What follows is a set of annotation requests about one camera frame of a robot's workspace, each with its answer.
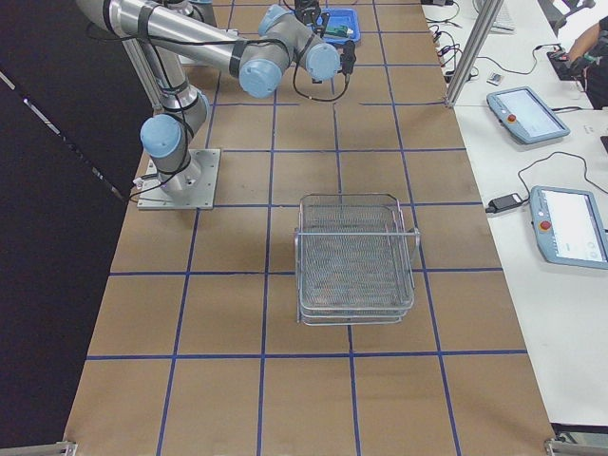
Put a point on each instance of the near teach pendant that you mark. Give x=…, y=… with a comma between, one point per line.
x=568, y=227

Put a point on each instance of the black power adapter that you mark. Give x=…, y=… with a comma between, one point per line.
x=505, y=203

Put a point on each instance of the far teach pendant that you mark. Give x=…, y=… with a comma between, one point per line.
x=526, y=117

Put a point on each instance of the blue plastic tray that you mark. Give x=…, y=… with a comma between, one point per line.
x=347, y=17

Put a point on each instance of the teach pendant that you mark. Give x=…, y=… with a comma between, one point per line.
x=568, y=227
x=526, y=117

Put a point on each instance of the green white switch module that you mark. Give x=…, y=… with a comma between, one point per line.
x=341, y=31

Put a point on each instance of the wire mesh shelf tray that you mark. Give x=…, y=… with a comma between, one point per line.
x=353, y=260

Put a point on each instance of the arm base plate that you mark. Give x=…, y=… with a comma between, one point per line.
x=193, y=188

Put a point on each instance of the aluminium frame post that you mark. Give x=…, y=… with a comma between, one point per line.
x=475, y=41

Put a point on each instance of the person forearm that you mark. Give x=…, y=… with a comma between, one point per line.
x=584, y=42

